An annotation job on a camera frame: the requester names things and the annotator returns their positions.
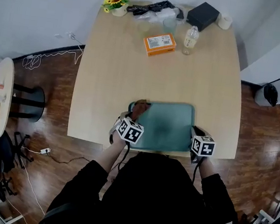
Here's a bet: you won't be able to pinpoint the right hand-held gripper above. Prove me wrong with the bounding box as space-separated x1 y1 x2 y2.
187 125 219 167

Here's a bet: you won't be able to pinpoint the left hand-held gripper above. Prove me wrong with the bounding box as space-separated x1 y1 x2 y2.
108 109 147 149

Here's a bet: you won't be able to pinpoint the brown cloth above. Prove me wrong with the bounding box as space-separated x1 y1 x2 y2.
128 97 152 124

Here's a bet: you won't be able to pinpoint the green tray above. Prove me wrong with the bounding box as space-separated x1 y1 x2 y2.
123 96 198 157

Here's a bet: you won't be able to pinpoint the person's left forearm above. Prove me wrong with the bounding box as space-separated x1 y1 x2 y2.
98 133 129 176

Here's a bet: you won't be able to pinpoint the person's right forearm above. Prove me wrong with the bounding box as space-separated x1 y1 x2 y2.
196 155 223 183

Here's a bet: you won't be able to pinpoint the person's black clothing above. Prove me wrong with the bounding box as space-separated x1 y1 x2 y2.
38 139 249 224

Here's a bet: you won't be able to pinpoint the grey bin with black bag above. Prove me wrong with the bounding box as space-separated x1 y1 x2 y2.
253 81 280 109

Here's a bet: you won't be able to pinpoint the orange cardboard box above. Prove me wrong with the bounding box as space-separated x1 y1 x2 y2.
141 29 179 60

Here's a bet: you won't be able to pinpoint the clear plastic bottle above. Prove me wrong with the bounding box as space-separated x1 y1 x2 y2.
181 24 201 57

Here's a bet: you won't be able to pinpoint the white tape roll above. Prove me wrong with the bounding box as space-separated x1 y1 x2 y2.
217 13 234 31

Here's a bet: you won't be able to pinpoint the black box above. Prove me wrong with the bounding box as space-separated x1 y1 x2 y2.
185 0 221 35

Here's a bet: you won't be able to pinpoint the clear plastic bag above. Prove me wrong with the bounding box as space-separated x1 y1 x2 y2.
134 1 188 28

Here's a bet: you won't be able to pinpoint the black office chair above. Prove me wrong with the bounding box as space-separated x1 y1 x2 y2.
0 129 38 212

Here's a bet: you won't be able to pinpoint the potted artificial sunflowers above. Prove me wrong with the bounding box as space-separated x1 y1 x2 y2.
100 0 135 19

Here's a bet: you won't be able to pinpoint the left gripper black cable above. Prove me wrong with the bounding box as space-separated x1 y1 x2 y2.
117 141 131 172

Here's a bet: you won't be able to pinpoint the black floor cable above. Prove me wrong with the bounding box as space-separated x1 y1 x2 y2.
46 152 91 167

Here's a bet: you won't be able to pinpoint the black pedestal base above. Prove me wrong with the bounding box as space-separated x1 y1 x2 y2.
8 83 48 124

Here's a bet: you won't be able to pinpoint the white power strip cable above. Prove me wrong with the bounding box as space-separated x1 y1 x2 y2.
13 146 54 215

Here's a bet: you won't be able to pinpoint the white coiled cable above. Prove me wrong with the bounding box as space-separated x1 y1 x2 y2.
21 29 86 77

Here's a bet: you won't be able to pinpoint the black cables in plastic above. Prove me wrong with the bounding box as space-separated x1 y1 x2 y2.
126 0 187 22

